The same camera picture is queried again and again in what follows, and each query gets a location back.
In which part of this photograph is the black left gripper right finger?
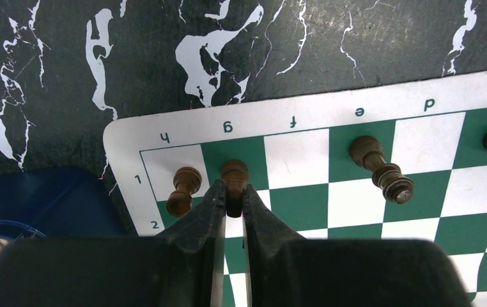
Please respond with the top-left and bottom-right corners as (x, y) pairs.
(242, 186), (470, 306)

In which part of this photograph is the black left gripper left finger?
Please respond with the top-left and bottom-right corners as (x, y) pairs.
(0, 180), (226, 306)

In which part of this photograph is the green white chess board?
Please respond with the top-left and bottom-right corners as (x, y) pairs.
(103, 71), (487, 306)

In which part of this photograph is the blue tin tray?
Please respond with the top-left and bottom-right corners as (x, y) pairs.
(0, 166), (128, 240)

